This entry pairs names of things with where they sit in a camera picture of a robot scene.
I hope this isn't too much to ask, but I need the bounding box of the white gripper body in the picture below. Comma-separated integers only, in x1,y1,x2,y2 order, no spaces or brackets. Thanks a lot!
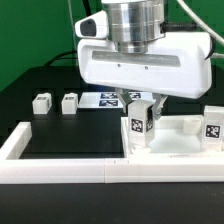
75,11,212,99

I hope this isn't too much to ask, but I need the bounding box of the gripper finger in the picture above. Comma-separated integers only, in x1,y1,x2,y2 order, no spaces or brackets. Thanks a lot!
115,88,133,113
152,93,168,120

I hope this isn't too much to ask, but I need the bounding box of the white square tabletop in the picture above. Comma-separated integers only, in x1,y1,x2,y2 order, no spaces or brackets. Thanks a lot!
121,115,224,159

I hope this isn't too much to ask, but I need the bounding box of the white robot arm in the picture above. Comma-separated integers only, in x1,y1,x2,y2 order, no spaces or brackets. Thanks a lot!
75,0,213,118

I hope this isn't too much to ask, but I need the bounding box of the white marker tag plate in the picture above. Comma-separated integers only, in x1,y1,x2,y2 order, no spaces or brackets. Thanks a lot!
78,92,153,108

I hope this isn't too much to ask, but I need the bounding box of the white U-shaped obstacle fence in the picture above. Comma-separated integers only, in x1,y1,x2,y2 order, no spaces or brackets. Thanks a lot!
0,122,224,184

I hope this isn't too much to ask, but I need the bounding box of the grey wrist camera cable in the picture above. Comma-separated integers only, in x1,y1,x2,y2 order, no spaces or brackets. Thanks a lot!
176,0,224,61

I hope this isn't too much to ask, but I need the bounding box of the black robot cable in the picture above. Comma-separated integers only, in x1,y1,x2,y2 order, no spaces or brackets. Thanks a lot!
43,0,94,68

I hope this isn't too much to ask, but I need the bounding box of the thin white cable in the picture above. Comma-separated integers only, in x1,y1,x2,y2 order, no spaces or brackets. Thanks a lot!
67,0,78,51

